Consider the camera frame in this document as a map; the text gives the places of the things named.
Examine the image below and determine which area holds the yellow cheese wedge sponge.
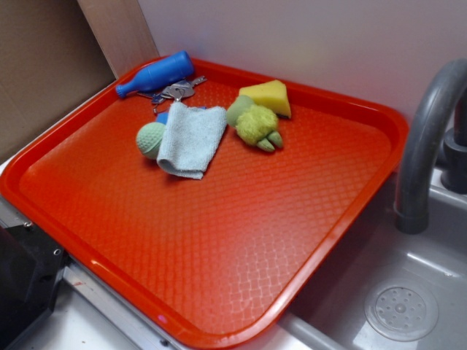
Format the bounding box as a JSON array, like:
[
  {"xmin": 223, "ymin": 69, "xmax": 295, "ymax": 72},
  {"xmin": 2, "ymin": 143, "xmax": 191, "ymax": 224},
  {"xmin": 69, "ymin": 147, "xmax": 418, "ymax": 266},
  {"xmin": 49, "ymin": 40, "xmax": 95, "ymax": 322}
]
[{"xmin": 239, "ymin": 80, "xmax": 292, "ymax": 119}]

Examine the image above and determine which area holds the green plush toy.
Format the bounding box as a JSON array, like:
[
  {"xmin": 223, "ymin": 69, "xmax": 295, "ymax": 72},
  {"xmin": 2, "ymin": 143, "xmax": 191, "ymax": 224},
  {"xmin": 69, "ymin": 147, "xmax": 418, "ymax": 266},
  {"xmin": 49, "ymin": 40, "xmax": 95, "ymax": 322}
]
[{"xmin": 226, "ymin": 95, "xmax": 283, "ymax": 152}]

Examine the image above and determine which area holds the sink drain strainer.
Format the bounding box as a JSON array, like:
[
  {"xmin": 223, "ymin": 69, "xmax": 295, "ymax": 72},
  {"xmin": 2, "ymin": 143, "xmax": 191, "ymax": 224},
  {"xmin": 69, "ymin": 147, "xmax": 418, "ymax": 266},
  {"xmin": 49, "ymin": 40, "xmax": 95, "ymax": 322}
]
[{"xmin": 364, "ymin": 279, "xmax": 439, "ymax": 342}]

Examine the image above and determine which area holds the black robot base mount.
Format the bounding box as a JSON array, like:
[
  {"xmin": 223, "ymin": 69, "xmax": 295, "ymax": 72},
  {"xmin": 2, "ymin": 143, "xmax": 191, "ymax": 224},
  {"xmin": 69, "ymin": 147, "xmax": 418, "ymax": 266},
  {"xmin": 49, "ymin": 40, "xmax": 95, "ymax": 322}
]
[{"xmin": 1, "ymin": 222, "xmax": 68, "ymax": 349}]

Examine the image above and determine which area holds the blue plastic bottle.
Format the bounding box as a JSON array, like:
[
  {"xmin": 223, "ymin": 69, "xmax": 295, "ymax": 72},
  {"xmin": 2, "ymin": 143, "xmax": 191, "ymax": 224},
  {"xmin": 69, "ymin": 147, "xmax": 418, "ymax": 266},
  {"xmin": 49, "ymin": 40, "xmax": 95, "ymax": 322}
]
[{"xmin": 115, "ymin": 50, "xmax": 195, "ymax": 98}]

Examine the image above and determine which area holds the grey plastic sink basin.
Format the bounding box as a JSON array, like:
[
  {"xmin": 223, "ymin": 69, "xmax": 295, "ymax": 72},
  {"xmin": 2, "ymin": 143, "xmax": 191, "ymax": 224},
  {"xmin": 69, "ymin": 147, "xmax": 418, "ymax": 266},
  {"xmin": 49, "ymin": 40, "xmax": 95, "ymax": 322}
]
[{"xmin": 280, "ymin": 174, "xmax": 467, "ymax": 350}]

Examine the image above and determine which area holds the silver keys bunch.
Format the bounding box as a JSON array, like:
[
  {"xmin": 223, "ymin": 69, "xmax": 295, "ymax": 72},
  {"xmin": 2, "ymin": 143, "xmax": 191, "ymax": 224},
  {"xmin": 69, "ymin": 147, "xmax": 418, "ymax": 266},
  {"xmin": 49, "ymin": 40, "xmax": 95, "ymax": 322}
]
[{"xmin": 137, "ymin": 76, "xmax": 207, "ymax": 114}]

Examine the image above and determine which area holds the wooden board panel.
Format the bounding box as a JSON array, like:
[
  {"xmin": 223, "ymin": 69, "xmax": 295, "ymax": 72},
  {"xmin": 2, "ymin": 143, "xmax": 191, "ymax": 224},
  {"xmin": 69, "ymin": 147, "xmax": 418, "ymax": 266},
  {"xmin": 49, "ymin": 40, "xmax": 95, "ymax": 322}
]
[{"xmin": 78, "ymin": 0, "xmax": 159, "ymax": 78}]

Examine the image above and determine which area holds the green golf ball toy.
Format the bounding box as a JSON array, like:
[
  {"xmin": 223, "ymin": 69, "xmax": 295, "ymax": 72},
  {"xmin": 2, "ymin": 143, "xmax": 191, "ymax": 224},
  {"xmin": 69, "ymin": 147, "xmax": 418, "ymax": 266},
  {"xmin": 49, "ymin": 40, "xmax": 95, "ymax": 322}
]
[{"xmin": 136, "ymin": 122, "xmax": 166, "ymax": 160}]

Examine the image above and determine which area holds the red plastic tray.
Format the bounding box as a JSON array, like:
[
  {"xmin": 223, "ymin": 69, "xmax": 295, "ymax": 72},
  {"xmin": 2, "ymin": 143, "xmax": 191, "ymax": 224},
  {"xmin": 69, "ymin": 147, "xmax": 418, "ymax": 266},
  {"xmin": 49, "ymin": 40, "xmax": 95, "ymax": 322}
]
[{"xmin": 1, "ymin": 83, "xmax": 408, "ymax": 349}]

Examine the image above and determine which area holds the grey sink faucet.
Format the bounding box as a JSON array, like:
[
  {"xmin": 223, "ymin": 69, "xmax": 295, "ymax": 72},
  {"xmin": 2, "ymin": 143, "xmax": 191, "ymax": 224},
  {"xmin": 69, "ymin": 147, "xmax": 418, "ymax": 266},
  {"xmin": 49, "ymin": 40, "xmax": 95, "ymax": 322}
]
[{"xmin": 394, "ymin": 58, "xmax": 466, "ymax": 234}]

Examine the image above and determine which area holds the light blue cloth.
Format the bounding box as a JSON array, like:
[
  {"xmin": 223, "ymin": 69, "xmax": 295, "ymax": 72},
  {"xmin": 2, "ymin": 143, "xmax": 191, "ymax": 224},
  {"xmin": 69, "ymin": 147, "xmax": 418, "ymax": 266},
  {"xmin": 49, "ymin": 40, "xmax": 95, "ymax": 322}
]
[{"xmin": 157, "ymin": 102, "xmax": 227, "ymax": 180}]

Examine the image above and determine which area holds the dark grey faucet handle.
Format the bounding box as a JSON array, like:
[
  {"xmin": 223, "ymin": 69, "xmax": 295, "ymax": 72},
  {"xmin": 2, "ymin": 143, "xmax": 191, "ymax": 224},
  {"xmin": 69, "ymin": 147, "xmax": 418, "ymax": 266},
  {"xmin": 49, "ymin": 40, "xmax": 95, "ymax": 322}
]
[{"xmin": 441, "ymin": 93, "xmax": 466, "ymax": 195}]

